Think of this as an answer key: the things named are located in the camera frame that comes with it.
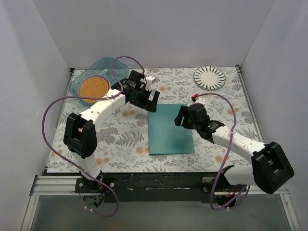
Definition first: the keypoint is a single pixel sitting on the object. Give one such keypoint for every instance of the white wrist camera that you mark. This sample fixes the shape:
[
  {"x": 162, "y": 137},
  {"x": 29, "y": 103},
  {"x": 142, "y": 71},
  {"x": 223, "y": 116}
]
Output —
[
  {"x": 198, "y": 99},
  {"x": 149, "y": 81}
]

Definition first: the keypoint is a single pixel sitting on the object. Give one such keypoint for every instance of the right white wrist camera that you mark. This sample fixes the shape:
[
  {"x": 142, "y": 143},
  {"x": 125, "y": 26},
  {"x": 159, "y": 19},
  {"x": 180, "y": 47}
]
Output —
[{"x": 198, "y": 99}]

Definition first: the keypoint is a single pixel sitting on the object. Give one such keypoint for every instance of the striped white ceramic plate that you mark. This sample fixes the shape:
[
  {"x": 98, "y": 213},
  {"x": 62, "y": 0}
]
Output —
[{"x": 209, "y": 77}]

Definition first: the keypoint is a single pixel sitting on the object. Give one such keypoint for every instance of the floral tablecloth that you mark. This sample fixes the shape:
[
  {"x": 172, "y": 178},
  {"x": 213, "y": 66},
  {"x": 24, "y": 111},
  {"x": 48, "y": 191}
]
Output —
[{"x": 123, "y": 143}]

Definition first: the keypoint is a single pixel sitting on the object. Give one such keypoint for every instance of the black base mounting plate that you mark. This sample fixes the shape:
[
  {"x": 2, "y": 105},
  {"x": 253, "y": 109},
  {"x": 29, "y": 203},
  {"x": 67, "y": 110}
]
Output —
[{"x": 161, "y": 186}]

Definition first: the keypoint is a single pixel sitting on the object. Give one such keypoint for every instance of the orange woven coaster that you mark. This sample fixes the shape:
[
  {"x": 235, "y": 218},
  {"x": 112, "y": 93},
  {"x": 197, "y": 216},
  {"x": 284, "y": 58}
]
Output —
[{"x": 95, "y": 86}]

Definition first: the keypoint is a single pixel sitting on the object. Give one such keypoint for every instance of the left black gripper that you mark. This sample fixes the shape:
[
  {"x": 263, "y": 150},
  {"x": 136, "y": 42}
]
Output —
[{"x": 149, "y": 101}]

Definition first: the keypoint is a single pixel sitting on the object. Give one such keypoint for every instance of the teal transparent plastic container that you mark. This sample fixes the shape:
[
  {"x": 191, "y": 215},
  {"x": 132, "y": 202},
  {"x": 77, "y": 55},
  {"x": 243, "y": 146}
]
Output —
[{"x": 101, "y": 68}]

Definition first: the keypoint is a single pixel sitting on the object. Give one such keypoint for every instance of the teal plastic folder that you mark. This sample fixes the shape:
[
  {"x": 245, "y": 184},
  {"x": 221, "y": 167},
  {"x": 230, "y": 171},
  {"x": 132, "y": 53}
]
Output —
[{"x": 164, "y": 136}]

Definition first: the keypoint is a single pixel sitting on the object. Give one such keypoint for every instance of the aluminium frame rail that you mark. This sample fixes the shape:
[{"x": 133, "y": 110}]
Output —
[{"x": 53, "y": 185}]

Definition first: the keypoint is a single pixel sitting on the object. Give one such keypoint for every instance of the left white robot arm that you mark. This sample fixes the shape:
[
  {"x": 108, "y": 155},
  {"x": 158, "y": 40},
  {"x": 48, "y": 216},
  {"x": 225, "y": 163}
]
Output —
[{"x": 80, "y": 130}]

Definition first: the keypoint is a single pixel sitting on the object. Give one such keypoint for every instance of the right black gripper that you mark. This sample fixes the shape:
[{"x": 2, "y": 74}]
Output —
[{"x": 184, "y": 118}]

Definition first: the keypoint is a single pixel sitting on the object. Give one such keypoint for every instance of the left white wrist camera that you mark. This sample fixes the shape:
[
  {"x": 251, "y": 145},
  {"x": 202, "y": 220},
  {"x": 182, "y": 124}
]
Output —
[{"x": 149, "y": 81}]

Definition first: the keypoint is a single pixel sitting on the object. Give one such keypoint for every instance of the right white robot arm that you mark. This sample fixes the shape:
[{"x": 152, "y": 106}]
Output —
[{"x": 269, "y": 167}]

